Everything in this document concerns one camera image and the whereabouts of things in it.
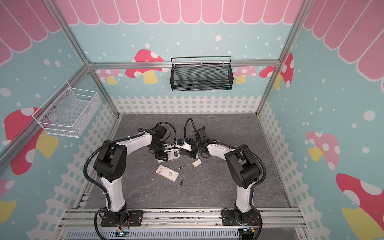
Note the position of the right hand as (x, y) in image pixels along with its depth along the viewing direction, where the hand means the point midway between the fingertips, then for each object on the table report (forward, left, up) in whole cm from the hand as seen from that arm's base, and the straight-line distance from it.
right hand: (182, 150), depth 91 cm
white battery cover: (-5, -9, -8) cm, 13 cm away
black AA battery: (-8, 0, -7) cm, 11 cm away
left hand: (-1, +12, -6) cm, 14 cm away
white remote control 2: (0, +6, -6) cm, 9 cm away
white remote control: (-12, +8, -6) cm, 16 cm away
